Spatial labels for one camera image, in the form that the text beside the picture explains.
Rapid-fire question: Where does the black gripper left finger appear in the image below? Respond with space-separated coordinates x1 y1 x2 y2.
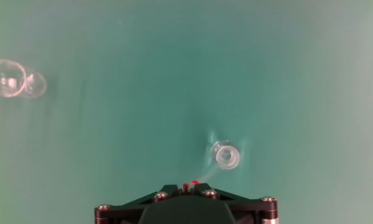
94 183 186 224

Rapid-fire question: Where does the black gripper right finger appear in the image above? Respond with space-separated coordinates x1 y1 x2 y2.
188 182 278 224

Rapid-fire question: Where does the glass dropper with red bulb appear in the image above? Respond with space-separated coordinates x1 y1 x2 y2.
182 166 221 194

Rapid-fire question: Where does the small clear glass bottle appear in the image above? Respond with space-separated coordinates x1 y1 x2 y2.
210 139 242 170

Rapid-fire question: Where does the green table mat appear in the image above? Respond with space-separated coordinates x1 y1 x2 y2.
0 0 373 224

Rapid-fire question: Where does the small glass beaker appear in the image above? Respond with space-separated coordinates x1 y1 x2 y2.
0 58 47 99

